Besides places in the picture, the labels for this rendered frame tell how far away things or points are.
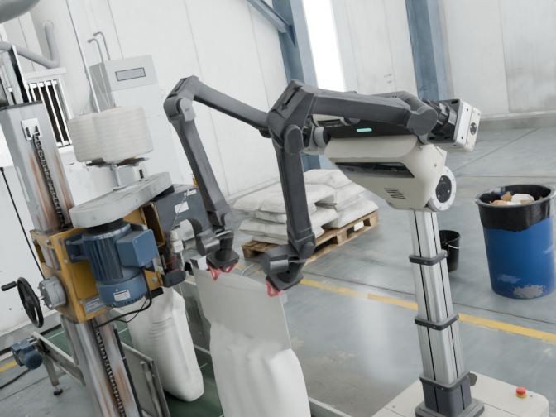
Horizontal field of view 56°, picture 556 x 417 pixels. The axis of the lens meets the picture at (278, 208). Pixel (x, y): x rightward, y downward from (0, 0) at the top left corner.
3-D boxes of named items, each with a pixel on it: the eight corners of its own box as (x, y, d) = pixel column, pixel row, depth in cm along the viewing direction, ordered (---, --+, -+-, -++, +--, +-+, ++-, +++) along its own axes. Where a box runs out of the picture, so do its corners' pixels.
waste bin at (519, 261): (575, 276, 354) (569, 184, 338) (544, 309, 322) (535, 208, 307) (505, 266, 390) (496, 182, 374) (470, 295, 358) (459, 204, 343)
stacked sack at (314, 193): (338, 195, 499) (336, 180, 495) (289, 218, 458) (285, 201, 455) (307, 194, 531) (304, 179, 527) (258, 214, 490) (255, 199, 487)
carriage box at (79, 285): (165, 285, 195) (142, 205, 187) (77, 326, 174) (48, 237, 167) (134, 275, 214) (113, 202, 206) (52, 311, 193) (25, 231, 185)
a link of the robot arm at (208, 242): (232, 211, 170) (217, 209, 177) (201, 222, 163) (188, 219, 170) (239, 246, 173) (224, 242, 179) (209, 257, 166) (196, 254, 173)
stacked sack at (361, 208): (381, 211, 546) (380, 197, 543) (340, 232, 505) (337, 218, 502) (350, 209, 578) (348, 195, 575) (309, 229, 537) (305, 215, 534)
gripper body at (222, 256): (204, 260, 179) (206, 243, 175) (228, 249, 185) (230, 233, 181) (216, 270, 176) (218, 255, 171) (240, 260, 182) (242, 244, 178)
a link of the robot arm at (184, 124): (190, 94, 157) (174, 98, 166) (174, 101, 154) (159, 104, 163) (239, 222, 171) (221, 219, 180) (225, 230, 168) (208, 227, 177)
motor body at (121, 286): (157, 294, 172) (137, 222, 166) (115, 314, 162) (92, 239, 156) (136, 286, 183) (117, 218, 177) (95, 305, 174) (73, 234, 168)
